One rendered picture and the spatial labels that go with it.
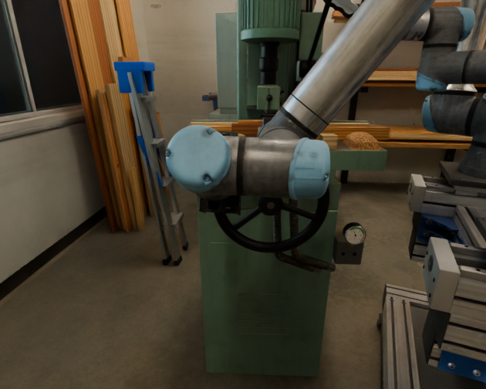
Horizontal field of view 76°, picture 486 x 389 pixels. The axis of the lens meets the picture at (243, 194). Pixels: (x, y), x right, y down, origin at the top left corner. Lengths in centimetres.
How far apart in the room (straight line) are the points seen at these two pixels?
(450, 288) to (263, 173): 46
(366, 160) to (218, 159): 68
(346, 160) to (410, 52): 265
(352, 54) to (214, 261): 79
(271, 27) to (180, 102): 263
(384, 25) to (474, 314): 53
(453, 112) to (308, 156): 84
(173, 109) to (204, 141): 322
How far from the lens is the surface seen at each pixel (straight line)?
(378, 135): 114
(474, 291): 72
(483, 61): 94
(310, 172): 37
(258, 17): 99
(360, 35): 49
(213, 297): 117
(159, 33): 361
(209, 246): 105
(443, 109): 118
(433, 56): 97
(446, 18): 97
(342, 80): 48
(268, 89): 101
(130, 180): 235
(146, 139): 177
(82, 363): 160
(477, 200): 118
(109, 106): 231
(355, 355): 155
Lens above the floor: 111
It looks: 21 degrees down
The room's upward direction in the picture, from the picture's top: straight up
